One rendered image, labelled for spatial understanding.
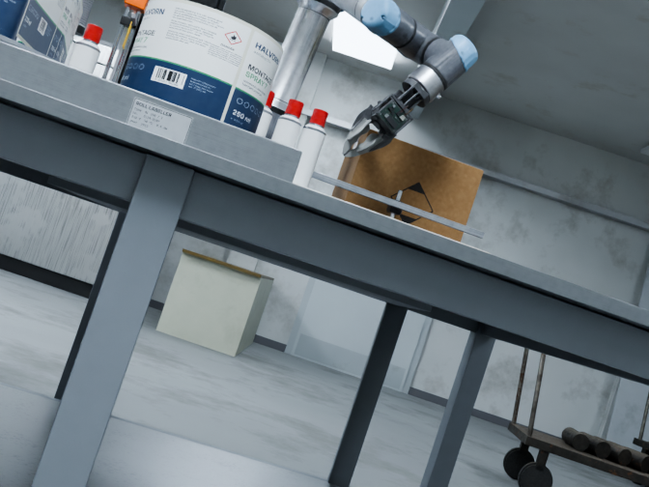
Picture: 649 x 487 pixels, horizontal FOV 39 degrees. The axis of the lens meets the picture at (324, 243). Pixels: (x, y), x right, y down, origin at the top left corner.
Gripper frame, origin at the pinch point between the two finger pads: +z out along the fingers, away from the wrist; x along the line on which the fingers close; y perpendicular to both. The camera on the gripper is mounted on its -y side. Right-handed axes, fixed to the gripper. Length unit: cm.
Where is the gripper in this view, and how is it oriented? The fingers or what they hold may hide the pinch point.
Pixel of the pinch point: (347, 152)
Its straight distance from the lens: 196.6
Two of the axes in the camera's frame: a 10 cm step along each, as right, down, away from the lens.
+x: 6.5, 7.5, 1.3
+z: -7.4, 6.6, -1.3
